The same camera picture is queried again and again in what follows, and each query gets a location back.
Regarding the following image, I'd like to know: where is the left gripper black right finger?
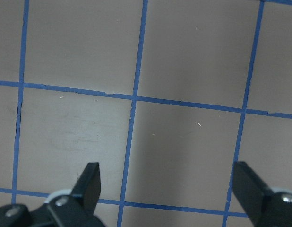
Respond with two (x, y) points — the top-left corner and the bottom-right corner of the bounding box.
(232, 161), (292, 227)

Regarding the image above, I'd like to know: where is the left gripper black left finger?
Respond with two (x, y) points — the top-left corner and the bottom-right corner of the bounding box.
(46, 163), (105, 227)

